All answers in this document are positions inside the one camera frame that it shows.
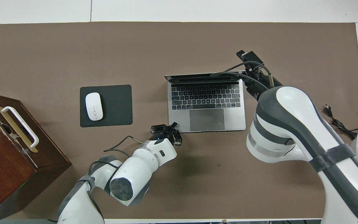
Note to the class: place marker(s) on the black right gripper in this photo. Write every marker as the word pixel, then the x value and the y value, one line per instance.
pixel 255 89

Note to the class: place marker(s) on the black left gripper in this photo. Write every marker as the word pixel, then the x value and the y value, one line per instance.
pixel 163 134

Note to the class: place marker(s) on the silver laptop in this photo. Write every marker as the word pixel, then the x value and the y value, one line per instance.
pixel 207 119

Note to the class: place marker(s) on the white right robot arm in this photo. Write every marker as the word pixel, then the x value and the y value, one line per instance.
pixel 291 124

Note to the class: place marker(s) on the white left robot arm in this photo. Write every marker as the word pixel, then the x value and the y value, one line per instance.
pixel 135 168

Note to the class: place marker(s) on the black mouse pad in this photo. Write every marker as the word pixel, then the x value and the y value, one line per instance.
pixel 117 105

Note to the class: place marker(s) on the white computer mouse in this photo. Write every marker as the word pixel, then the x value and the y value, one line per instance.
pixel 94 106

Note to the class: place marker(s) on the brown table mat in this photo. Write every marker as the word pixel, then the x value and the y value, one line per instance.
pixel 104 46

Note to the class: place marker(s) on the dark wooden box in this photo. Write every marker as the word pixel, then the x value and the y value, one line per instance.
pixel 5 174

